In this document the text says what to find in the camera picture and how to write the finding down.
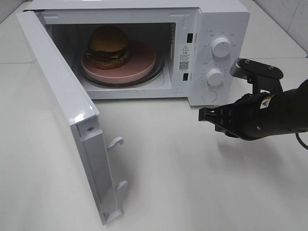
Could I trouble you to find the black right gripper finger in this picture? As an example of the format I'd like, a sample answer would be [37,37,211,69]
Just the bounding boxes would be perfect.
[204,113,235,132]
[198,105,231,121]

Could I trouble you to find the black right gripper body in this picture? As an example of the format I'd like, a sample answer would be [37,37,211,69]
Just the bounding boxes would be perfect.
[223,79,289,141]

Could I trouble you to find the round door release button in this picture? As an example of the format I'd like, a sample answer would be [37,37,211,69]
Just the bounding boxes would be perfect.
[202,90,218,105]

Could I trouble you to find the white timer knob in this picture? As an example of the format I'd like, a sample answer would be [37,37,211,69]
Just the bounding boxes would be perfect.
[205,68,225,87]

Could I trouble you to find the pink round plate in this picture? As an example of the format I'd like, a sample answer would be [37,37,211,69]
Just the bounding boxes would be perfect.
[81,40,156,84]

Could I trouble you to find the burger with lettuce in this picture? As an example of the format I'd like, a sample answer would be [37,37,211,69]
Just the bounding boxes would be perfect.
[85,26,129,70]

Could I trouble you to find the white microwave door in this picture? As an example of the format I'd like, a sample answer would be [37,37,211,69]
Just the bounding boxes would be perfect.
[16,11,128,225]

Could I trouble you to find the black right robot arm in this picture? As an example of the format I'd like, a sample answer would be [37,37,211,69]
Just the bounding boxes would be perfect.
[198,81,308,141]

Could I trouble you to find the glass microwave turntable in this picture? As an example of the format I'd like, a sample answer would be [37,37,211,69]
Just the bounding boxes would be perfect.
[82,58,165,89]

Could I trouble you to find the upper white power knob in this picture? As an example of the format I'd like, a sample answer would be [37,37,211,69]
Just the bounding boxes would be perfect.
[211,37,231,58]

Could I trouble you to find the white microwave oven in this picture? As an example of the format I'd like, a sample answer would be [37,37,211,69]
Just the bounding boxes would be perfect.
[23,0,250,106]

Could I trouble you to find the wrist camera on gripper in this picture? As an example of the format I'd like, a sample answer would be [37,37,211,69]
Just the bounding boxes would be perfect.
[230,58,283,80]

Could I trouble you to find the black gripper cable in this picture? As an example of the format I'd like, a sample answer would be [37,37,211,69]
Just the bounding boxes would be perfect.
[295,131,308,149]

